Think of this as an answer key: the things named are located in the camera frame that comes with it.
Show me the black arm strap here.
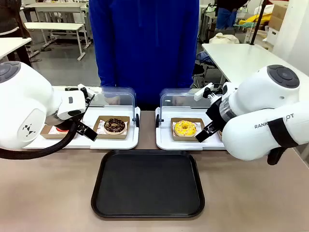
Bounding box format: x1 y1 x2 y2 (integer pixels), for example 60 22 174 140
267 119 300 148

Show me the person left forearm blue sleeve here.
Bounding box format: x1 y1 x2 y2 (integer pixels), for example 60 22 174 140
177 54 197 89

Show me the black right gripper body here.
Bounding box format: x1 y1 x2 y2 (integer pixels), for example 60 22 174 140
205 97 227 130

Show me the red glazed donut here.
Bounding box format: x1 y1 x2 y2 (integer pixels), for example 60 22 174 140
54 126 70 135

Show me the brown cardboard carton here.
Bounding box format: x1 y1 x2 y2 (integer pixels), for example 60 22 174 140
267 4 288 31

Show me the white display tray base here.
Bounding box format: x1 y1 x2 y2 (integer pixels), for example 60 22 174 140
24 106 140 150
155 107 226 151

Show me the large white table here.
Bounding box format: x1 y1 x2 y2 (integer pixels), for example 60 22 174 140
201 43 309 87

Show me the white workbench table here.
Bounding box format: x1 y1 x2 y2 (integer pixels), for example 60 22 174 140
24 22 88 61
24 1 84 22
0 37 32 66

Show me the black stand pole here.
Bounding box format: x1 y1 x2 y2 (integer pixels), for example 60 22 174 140
249 0 269 46

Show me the black corrugated cable hose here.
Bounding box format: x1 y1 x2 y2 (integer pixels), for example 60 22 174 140
0 120 81 160

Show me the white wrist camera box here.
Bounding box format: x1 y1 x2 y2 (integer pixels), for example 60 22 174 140
56 90 87 120

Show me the bystander in blue clothes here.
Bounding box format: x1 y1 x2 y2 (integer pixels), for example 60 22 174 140
215 0 249 30

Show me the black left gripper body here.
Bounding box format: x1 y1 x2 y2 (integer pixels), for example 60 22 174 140
55 115 84 133

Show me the person torso in blue coat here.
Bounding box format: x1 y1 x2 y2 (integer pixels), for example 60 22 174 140
88 0 200 110

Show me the bystander in dark clothes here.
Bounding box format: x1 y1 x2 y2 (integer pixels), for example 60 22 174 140
0 0 31 66

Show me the yellow sprinkled donut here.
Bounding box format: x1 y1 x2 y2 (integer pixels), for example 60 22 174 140
174 119 197 137

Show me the person right forearm blue sleeve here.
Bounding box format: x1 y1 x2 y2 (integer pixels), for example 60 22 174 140
96 54 117 88

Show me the white camera bracket bar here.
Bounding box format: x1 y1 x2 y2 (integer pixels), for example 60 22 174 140
194 82 215 102
77 84 96 98

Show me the cream tote bag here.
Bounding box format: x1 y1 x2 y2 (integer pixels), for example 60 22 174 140
208 32 241 45

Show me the black plastic serving tray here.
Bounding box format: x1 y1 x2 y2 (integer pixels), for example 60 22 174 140
90 149 206 220

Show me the white cardboard carton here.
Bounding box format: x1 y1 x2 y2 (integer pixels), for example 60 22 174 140
265 26 281 50

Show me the clear plastic display lid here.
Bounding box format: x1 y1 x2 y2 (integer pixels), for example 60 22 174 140
83 87 141 129
155 88 213 128

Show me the person right hand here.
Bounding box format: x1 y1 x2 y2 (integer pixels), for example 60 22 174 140
104 94 121 106

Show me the chocolate sprinkled donut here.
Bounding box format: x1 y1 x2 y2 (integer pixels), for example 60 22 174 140
103 117 127 135

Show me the black office chair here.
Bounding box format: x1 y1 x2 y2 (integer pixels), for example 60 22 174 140
192 52 216 88

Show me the white printed paper liner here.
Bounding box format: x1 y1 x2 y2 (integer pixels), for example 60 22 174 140
171 122 202 133
97 120 128 135

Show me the yellow bag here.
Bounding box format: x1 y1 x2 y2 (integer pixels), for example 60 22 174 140
245 12 274 26

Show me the person left hand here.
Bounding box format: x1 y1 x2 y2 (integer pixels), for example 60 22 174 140
172 95 191 106

